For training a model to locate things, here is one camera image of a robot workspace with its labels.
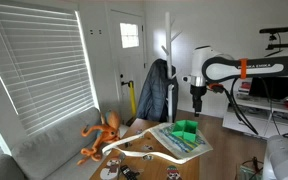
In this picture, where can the black camera on stand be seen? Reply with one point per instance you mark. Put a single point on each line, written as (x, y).
(275, 30)

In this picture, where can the green bowl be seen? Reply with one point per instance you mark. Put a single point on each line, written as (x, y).
(184, 128)

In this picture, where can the grey sofa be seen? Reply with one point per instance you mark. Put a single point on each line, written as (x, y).
(50, 146)

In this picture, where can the white coat rack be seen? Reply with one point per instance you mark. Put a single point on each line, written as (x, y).
(168, 50)

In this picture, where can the yellow pole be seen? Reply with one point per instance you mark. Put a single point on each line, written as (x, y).
(132, 100)

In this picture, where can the green circuit board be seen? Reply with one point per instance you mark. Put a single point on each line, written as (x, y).
(247, 171)

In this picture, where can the orange octopus plush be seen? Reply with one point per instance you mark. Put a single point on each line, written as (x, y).
(105, 133)

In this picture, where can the white door with window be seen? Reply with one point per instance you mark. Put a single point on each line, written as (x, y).
(129, 66)

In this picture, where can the white shelf unit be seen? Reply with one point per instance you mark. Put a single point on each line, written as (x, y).
(250, 123)

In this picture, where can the large white window blinds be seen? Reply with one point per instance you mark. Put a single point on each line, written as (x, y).
(40, 66)

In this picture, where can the black monitor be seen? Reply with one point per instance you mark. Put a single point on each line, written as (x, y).
(274, 87)

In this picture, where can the black remote control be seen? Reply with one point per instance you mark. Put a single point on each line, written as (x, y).
(128, 172)

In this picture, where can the stack of books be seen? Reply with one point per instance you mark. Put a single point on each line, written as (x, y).
(245, 87)

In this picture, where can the dark puffer jacket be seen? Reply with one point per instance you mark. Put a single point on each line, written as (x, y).
(155, 93)

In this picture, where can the snowman sticker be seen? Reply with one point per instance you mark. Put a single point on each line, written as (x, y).
(112, 168)

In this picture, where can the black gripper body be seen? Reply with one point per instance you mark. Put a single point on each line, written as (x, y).
(197, 95)

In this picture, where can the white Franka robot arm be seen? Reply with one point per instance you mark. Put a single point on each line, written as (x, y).
(224, 68)

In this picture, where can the panda christmas cutout toy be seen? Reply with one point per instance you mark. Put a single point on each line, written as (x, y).
(173, 173)

